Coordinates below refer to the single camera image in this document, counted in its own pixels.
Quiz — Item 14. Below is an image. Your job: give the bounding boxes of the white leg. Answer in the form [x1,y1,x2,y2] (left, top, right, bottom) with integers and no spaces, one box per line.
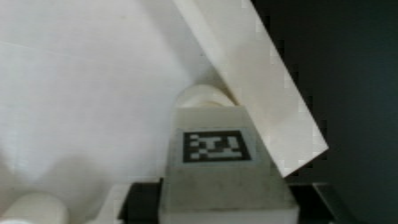
[157,106,298,224]

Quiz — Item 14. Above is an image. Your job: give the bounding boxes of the white square table top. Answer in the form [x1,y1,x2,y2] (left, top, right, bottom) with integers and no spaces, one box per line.
[0,0,328,224]

